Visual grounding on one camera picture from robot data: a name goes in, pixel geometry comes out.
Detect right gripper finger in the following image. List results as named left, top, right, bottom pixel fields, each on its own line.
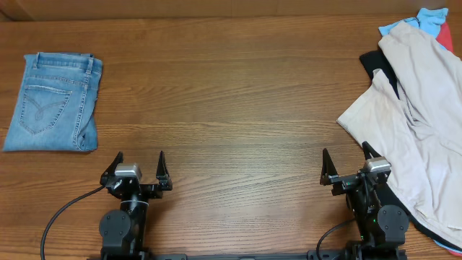
left=362, top=141, right=380, bottom=160
left=321, top=148, right=338, bottom=178

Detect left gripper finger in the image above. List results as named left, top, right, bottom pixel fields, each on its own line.
left=101, top=151, right=123, bottom=178
left=156, top=151, right=170, bottom=181

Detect beige khaki shorts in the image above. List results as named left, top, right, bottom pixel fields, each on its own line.
left=338, top=22, right=461, bottom=249

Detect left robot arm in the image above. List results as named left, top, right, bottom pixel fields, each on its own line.
left=99, top=152, right=173, bottom=260

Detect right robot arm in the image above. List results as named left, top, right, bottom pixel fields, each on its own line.
left=315, top=142, right=409, bottom=260

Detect folded blue denim jeans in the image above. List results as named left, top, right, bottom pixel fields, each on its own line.
left=3, top=52, right=103, bottom=152

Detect black garment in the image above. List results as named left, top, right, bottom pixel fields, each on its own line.
left=359, top=49, right=461, bottom=254

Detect red garment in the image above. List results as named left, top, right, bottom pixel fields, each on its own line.
left=436, top=22, right=453, bottom=52

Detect light blue garment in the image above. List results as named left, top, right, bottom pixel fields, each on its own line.
left=378, top=7, right=449, bottom=39

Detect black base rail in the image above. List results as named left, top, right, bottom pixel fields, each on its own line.
left=89, top=250, right=408, bottom=260

